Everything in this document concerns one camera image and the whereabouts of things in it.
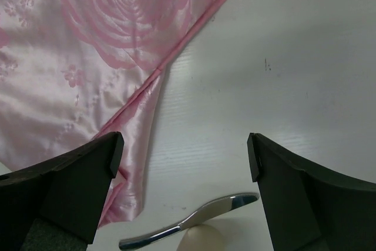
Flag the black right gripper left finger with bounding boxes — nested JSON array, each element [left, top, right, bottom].
[[1, 132, 124, 250]]

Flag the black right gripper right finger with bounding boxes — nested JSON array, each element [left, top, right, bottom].
[[247, 133, 375, 250]]

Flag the silver table knife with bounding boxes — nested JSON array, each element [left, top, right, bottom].
[[118, 192, 260, 250]]

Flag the beige ceramic cup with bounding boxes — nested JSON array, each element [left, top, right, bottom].
[[177, 225, 226, 251]]

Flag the pink satin rose placemat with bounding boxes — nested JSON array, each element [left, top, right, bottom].
[[1, 0, 226, 226]]

